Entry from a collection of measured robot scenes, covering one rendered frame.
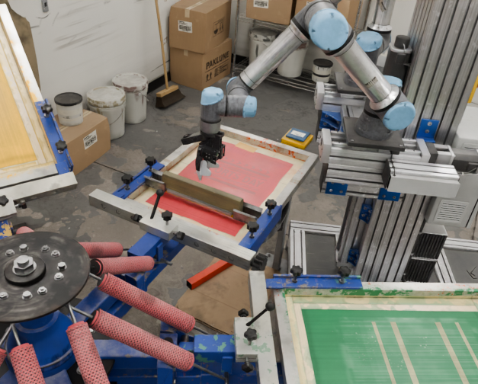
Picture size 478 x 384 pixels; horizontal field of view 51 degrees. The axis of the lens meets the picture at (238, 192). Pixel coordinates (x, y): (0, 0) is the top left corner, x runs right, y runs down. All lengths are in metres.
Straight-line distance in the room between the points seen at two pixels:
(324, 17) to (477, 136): 0.99
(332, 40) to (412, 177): 0.67
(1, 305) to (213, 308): 1.78
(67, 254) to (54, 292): 0.13
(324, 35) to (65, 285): 1.05
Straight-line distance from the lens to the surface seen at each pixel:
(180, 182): 2.00
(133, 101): 4.51
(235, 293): 2.96
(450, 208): 2.49
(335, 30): 1.66
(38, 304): 1.22
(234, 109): 1.74
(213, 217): 1.98
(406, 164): 2.09
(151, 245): 1.72
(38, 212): 3.66
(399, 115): 1.85
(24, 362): 1.22
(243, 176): 2.22
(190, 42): 5.13
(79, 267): 1.29
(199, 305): 2.89
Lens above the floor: 2.19
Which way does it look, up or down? 36 degrees down
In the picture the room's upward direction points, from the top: 5 degrees clockwise
